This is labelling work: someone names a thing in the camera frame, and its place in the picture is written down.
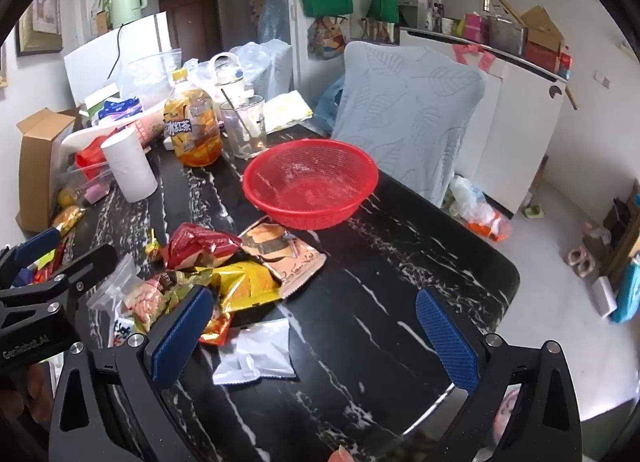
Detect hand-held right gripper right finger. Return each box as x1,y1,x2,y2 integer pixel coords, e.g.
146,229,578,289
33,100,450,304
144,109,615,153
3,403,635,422
415,288,583,462

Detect clear zip bag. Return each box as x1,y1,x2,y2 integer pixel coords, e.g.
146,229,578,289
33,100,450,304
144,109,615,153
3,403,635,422
86,253,143,313

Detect yellow snack bag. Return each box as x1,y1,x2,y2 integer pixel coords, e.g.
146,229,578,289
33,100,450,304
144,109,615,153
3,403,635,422
195,262,281,314

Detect iced tea bottle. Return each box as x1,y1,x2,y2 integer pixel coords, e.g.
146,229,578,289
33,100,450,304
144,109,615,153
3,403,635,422
164,68,223,168

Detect white cabinet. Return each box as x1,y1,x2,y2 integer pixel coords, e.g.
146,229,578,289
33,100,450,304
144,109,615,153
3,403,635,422
400,27,568,218

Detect clear jug with white handle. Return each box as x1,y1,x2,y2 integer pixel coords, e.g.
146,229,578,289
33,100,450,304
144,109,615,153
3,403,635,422
209,52,248,103

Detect clear plastic tub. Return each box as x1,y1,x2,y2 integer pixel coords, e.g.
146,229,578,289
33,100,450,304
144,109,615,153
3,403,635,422
127,48,183,103

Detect metal spoon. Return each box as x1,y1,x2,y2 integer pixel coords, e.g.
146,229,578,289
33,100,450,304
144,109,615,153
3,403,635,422
221,91,258,145

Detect green brown snack packet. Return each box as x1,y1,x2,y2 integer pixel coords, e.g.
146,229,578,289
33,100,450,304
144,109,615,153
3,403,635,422
150,269,212,304

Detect metal tin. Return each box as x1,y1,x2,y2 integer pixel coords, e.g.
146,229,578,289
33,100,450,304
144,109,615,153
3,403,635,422
487,16,529,57

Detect person's left hand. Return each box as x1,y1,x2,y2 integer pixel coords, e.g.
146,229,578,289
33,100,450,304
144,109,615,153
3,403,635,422
0,367,56,425

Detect pink patterned paper cup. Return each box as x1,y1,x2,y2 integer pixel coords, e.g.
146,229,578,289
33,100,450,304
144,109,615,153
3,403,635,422
132,107,168,148

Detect red packet in clear box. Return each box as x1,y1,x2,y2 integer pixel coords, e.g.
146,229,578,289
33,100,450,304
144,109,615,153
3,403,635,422
75,137,108,178

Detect yellow white paper packet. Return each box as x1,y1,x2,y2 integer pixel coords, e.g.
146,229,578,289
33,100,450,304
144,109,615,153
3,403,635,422
265,90,313,134

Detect white snack packet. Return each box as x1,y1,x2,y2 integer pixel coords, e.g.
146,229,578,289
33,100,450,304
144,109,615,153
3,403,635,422
212,318,296,385

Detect pair of pink slippers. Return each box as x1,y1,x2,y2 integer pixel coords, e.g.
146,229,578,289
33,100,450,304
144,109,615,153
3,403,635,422
567,247,598,278

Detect peach seaweed cracker packet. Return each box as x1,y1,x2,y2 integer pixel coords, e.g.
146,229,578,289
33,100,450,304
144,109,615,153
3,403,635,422
237,216,327,300

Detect small red gold candy packet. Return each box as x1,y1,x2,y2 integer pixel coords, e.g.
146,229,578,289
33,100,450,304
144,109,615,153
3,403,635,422
199,309,236,347

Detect plastic bags on floor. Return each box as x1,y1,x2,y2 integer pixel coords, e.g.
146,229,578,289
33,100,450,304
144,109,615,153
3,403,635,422
447,176,512,243

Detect white fridge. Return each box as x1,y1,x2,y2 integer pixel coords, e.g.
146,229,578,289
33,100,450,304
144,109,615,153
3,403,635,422
63,12,168,108

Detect brown door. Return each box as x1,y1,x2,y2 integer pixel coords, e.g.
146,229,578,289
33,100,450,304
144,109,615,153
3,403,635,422
159,0,223,65

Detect patterned cloth bag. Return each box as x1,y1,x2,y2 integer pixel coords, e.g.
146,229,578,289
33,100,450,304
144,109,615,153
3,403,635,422
306,16,348,60

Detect white paper roll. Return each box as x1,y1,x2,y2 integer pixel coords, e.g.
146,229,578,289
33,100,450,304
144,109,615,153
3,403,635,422
100,127,159,204

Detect brown cardboard box on cabinet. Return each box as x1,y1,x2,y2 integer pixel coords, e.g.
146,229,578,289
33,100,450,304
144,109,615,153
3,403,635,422
520,5,566,53

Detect blue tissue packet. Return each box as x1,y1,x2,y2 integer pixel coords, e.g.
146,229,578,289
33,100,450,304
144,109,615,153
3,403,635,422
97,98,143,123

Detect clear plastic bags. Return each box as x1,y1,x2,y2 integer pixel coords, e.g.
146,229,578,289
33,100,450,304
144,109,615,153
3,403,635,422
230,39,293,103

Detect clear drinking glass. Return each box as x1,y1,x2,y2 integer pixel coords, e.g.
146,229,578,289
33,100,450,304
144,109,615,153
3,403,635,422
219,95,268,160

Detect red plastic basket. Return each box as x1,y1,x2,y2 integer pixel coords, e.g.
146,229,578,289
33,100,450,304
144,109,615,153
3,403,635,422
242,138,379,231

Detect large dark red snack bag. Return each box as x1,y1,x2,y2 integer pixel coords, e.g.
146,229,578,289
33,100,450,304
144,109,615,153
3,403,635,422
162,222,243,271

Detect chair with light blue cover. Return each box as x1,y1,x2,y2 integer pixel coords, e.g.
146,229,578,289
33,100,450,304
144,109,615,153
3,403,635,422
330,41,487,208

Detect pink snack bag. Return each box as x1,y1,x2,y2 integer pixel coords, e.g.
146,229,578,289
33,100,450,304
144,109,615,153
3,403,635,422
122,279,173,334

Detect light green kettle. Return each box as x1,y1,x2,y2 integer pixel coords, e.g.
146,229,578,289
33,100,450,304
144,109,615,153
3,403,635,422
107,0,148,29

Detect framed picture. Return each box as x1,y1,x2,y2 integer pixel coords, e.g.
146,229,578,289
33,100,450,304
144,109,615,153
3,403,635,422
15,0,64,58

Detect pile of small snack packets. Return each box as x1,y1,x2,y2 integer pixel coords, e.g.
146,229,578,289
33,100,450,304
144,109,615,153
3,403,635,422
30,237,76,288

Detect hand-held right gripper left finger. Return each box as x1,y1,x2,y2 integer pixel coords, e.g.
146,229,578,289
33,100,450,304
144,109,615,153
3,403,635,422
48,285,216,462

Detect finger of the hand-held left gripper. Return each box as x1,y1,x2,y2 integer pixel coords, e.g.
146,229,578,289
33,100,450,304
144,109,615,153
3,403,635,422
50,243,119,294
0,227,62,273

